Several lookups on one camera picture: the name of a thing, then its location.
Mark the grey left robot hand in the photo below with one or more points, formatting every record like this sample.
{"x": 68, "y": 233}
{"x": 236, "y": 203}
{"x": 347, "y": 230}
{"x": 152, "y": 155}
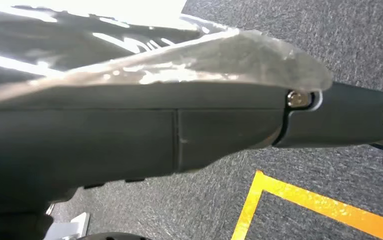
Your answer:
{"x": 118, "y": 132}

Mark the glossy black robot body shell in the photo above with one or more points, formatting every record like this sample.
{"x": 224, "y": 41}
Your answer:
{"x": 62, "y": 36}

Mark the yellow floor tape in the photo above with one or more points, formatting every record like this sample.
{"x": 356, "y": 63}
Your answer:
{"x": 310, "y": 198}

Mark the white base bracket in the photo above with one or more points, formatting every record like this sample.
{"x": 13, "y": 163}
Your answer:
{"x": 69, "y": 228}

